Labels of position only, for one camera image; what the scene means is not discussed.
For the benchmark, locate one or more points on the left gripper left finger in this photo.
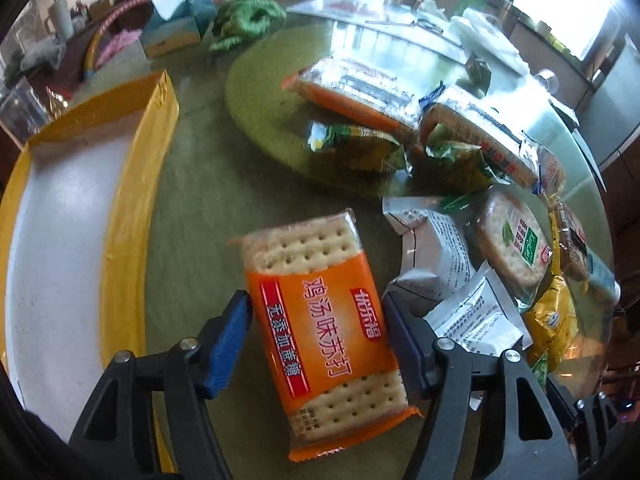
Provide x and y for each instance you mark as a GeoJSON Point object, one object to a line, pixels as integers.
{"type": "Point", "coordinates": [115, 431]}

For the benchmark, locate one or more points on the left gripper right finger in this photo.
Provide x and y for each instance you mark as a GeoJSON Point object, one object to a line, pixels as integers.
{"type": "Point", "coordinates": [520, 436]}

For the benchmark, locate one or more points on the orange soda cracker pack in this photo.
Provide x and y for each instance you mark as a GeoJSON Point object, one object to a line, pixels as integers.
{"type": "Point", "coordinates": [324, 334]}

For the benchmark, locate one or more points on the brown bar snack pack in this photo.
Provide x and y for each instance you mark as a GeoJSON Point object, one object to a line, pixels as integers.
{"type": "Point", "coordinates": [572, 242]}

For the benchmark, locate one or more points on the silver foil snack packet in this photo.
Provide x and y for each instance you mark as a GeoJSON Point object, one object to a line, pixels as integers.
{"type": "Point", "coordinates": [435, 259]}

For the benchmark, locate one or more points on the round rice cracker pack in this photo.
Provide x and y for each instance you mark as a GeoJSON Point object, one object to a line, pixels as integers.
{"type": "Point", "coordinates": [502, 230]}

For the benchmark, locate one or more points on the blue edged cracker pack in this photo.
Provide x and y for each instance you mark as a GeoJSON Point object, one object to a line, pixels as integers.
{"type": "Point", "coordinates": [525, 161]}

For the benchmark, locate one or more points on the light blue tube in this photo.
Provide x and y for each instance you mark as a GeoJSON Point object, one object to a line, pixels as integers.
{"type": "Point", "coordinates": [601, 280]}

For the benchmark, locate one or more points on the yellow cardboard tray box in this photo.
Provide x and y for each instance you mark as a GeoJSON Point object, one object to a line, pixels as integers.
{"type": "Point", "coordinates": [75, 226]}

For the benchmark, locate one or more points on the green yellow snack bag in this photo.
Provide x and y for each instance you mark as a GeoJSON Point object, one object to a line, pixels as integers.
{"type": "Point", "coordinates": [359, 148]}

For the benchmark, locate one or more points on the grey refrigerator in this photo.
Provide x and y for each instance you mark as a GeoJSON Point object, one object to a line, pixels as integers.
{"type": "Point", "coordinates": [612, 114]}

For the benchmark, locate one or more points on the orange cracker pack upside down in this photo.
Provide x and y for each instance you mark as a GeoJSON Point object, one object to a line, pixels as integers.
{"type": "Point", "coordinates": [361, 93]}

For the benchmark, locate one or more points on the clear plastic cup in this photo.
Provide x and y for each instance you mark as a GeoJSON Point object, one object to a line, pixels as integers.
{"type": "Point", "coordinates": [22, 114]}

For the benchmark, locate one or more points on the small green triangular packet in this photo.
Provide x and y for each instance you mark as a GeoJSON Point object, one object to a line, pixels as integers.
{"type": "Point", "coordinates": [479, 72]}

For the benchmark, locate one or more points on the pink cloth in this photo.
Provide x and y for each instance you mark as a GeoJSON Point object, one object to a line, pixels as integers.
{"type": "Point", "coordinates": [119, 42]}

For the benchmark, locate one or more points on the pink hula hoop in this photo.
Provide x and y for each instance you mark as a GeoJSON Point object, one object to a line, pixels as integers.
{"type": "Point", "coordinates": [92, 50]}

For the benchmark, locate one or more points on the white thermos tumbler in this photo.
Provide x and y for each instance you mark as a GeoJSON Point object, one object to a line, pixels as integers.
{"type": "Point", "coordinates": [59, 21]}

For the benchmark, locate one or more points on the blue tissue box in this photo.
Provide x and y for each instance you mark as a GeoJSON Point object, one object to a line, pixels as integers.
{"type": "Point", "coordinates": [176, 24]}

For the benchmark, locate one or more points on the green cloth rag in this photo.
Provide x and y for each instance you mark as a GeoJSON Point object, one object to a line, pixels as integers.
{"type": "Point", "coordinates": [239, 21]}

